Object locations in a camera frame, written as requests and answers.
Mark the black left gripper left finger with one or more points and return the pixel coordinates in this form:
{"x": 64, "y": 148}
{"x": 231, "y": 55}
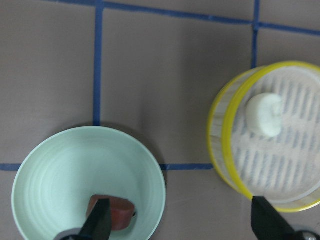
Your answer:
{"x": 98, "y": 224}

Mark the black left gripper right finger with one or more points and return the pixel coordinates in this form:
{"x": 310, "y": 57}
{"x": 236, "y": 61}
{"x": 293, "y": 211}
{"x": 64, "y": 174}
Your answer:
{"x": 268, "y": 224}

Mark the white bun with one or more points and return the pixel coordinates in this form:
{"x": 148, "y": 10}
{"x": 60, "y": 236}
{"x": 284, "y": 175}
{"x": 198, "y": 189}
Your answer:
{"x": 263, "y": 115}

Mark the white lower steamer liner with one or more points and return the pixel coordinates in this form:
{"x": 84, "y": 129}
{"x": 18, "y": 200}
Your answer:
{"x": 286, "y": 167}

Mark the yellow-rimmed lower steamer layer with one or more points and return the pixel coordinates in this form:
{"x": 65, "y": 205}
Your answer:
{"x": 220, "y": 127}

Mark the brown bun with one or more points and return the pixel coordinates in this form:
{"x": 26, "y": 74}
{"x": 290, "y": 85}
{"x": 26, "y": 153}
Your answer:
{"x": 122, "y": 210}

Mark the pale green plate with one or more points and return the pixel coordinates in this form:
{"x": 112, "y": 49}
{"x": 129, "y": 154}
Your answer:
{"x": 54, "y": 184}

